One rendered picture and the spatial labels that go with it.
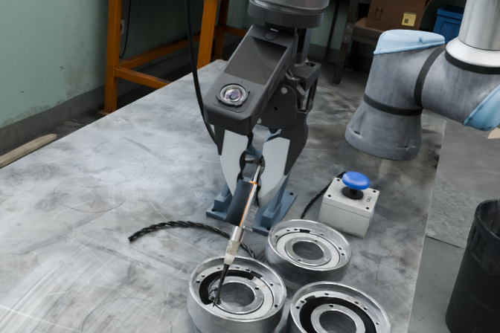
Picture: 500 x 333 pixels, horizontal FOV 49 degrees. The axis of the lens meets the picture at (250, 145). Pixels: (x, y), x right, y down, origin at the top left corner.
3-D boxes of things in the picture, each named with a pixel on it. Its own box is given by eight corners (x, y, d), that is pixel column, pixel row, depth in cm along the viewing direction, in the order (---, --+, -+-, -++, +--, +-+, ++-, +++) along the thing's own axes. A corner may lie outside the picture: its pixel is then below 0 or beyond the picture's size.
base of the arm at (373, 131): (353, 120, 119) (364, 78, 115) (422, 140, 115) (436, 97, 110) (337, 145, 106) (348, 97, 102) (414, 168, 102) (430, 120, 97)
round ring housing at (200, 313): (249, 368, 54) (256, 337, 52) (165, 319, 58) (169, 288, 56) (295, 309, 62) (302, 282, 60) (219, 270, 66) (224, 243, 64)
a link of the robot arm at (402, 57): (384, 83, 114) (401, 19, 108) (443, 106, 106) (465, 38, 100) (351, 91, 105) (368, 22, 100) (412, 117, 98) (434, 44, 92)
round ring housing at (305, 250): (351, 301, 65) (359, 274, 63) (264, 291, 64) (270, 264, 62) (337, 248, 74) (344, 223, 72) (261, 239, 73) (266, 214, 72)
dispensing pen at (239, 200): (194, 302, 55) (248, 146, 57) (206, 299, 59) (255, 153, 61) (214, 309, 54) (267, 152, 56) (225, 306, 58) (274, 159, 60)
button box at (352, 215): (364, 238, 77) (373, 209, 75) (317, 222, 79) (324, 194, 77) (373, 212, 84) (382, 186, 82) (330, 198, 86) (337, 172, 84)
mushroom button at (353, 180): (359, 215, 78) (367, 186, 76) (332, 207, 79) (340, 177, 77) (364, 204, 82) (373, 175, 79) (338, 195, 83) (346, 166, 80)
